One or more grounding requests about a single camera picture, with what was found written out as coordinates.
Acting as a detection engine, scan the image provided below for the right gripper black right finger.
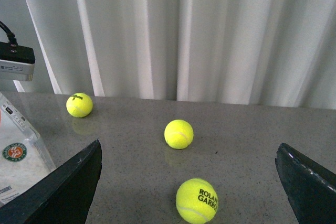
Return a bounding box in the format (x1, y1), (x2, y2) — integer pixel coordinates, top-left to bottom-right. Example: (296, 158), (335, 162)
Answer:
(275, 143), (335, 223)

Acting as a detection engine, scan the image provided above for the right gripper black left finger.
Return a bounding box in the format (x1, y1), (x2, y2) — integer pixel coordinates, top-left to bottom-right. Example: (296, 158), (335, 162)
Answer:
(1, 140), (102, 223)

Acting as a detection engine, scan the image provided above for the Roland Garros tennis ball can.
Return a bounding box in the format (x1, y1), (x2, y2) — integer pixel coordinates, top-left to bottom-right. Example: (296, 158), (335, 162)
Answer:
(0, 94), (56, 206)

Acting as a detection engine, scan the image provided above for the far Wilson tennis ball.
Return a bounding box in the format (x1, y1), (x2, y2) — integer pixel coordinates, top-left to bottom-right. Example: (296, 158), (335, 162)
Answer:
(66, 93), (93, 118)

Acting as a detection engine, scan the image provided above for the Roland Garros tennis ball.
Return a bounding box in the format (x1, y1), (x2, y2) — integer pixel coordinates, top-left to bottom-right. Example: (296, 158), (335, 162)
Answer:
(175, 178), (219, 224)

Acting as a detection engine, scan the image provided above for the middle yellow tennis ball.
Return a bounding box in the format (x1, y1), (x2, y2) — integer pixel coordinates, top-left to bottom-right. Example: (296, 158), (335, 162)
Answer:
(164, 119), (194, 150)

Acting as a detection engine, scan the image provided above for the white pleated curtain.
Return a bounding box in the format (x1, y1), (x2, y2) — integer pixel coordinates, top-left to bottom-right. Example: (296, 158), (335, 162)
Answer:
(25, 0), (335, 109)

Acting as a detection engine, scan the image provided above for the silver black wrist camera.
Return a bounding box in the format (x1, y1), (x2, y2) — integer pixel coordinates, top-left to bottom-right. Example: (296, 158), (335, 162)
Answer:
(1, 42), (35, 81)

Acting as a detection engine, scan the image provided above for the black camera cable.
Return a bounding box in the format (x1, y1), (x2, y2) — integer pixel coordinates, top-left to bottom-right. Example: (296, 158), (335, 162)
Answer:
(0, 21), (18, 46)

